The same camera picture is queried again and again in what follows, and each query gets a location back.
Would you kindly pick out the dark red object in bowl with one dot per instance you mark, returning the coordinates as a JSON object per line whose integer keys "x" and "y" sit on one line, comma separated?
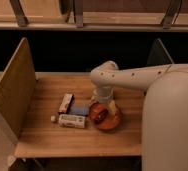
{"x": 99, "y": 116}

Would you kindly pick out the right dark divider panel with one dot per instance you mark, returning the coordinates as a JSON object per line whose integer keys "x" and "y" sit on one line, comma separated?
{"x": 158, "y": 54}

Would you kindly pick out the small white cap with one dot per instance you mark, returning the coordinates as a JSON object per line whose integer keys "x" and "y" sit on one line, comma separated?
{"x": 53, "y": 118}

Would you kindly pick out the white rectangular carton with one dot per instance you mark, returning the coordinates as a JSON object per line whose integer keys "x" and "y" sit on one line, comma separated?
{"x": 71, "y": 121}

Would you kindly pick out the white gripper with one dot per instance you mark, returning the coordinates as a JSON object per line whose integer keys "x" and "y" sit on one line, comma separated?
{"x": 104, "y": 95}

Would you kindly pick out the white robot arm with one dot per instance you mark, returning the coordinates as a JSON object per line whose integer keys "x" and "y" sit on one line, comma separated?
{"x": 165, "y": 110}

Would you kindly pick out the orange bowl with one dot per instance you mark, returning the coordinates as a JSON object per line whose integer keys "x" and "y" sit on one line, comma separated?
{"x": 110, "y": 122}

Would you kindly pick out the blue sponge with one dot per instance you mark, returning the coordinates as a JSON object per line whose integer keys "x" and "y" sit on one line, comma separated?
{"x": 78, "y": 109}

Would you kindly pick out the left wooden divider panel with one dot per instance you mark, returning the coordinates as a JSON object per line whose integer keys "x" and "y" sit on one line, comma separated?
{"x": 17, "y": 84}

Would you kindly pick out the red white snack box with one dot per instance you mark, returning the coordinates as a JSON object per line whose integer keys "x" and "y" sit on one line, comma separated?
{"x": 65, "y": 104}

